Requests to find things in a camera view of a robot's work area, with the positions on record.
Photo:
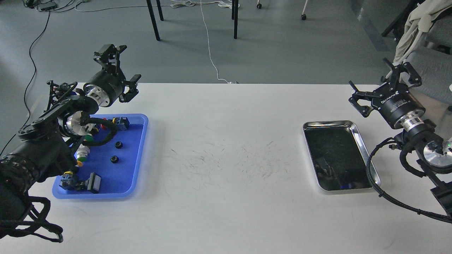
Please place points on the small black gear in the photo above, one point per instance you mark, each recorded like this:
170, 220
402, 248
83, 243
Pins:
118, 144
114, 159

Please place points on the red emergency stop button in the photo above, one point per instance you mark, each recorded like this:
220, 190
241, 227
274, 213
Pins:
121, 123

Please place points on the black table leg right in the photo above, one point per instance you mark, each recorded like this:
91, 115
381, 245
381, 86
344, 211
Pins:
234, 17

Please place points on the yellow ring selector switch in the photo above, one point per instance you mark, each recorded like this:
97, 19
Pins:
81, 154

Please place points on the black table leg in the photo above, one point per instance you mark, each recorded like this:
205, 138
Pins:
153, 17
234, 17

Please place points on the blue plastic tray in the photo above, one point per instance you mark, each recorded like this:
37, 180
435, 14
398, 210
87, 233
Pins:
118, 180

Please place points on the white square push button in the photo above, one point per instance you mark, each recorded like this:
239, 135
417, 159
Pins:
93, 183

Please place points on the beige cloth on chair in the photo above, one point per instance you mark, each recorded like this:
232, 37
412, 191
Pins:
419, 23

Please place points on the blue black switch block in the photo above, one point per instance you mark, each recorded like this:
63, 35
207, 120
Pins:
70, 181

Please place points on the black table leg left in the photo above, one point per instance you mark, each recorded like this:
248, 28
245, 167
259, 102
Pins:
153, 17

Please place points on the silver metal tray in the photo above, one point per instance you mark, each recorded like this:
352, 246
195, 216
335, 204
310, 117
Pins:
339, 157

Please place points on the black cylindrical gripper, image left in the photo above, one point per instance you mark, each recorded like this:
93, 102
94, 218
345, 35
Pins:
109, 84

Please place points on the grey office chair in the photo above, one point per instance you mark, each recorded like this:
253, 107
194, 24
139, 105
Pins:
433, 66

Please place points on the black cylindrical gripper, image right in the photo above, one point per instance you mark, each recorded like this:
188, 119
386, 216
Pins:
397, 103

